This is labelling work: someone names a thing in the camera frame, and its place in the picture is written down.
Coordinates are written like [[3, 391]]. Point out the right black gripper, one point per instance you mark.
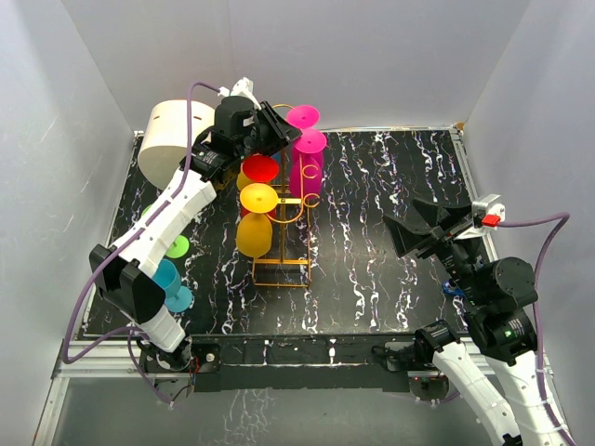
[[441, 216]]

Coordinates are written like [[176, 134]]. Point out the red wine glass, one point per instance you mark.
[[260, 168]]

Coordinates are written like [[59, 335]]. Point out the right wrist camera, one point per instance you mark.
[[486, 213]]

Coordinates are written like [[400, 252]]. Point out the blue handled tool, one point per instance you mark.
[[451, 289]]

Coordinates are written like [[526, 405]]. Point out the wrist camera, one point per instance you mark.
[[486, 213], [242, 88]]

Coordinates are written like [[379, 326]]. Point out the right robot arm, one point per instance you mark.
[[521, 411]]

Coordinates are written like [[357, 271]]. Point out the gold wire glass rack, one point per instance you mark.
[[289, 263]]

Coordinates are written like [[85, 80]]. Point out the orange wine glass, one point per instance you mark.
[[243, 181], [254, 232]]

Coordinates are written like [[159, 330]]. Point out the green wine glass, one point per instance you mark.
[[178, 248]]

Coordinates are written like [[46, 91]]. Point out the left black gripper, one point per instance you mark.
[[275, 124]]

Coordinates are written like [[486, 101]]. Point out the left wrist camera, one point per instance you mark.
[[242, 88]]

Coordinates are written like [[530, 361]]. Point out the white cylindrical container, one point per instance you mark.
[[165, 142]]

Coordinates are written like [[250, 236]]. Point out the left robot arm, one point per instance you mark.
[[123, 272]]

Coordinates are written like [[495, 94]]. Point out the magenta wine glass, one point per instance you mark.
[[307, 172], [303, 116]]

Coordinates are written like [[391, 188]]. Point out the magenta wine glass front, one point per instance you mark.
[[307, 172]]

